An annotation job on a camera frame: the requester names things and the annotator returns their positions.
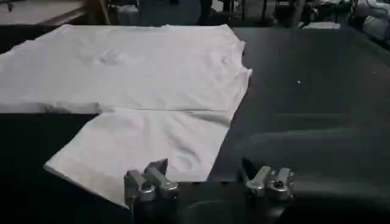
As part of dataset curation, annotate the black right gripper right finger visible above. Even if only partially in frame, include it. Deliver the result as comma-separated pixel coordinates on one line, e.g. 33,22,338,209
240,157,295,202

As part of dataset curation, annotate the pile of pale clothes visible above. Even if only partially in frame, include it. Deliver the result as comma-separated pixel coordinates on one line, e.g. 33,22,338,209
349,0,390,49

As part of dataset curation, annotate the white shirt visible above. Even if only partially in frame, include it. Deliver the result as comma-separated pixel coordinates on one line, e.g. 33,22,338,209
0,23,254,209

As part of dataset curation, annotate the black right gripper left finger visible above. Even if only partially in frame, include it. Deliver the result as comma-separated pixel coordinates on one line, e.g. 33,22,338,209
123,158,180,203

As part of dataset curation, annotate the cluttered background rack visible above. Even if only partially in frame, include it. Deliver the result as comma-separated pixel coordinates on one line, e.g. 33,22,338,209
107,0,354,30

